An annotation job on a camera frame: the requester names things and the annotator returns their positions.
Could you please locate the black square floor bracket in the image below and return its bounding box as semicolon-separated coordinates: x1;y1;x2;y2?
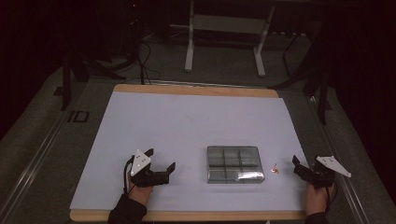
67;109;91;123

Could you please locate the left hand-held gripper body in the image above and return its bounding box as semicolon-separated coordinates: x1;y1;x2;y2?
129;148;171;189

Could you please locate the person's left hand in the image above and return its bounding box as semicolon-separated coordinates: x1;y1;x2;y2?
127;174;154;207

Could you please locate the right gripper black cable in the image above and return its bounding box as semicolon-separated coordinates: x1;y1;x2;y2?
323;184;339;217

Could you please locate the black metal stand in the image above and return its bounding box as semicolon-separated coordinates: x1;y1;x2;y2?
269;31;333;126

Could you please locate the wooden table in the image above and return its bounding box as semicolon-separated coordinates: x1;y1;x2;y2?
68;83;308;223

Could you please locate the person's right hand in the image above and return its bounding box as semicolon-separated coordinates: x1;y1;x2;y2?
304;181;338;217

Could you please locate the clear plastic compartment box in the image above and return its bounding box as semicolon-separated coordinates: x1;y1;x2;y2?
206;145;266;185

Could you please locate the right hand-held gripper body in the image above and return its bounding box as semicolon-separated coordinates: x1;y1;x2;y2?
308;155;352;189

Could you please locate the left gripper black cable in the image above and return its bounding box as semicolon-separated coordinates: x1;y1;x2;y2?
122;156;135;196

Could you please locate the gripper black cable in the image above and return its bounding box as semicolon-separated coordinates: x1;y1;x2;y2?
122;156;135;196
323;184;339;217

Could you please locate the white metal table frame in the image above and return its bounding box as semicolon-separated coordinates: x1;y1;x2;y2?
184;0;277;78

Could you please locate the black floor cable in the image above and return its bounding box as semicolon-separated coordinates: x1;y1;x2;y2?
134;18;163;86

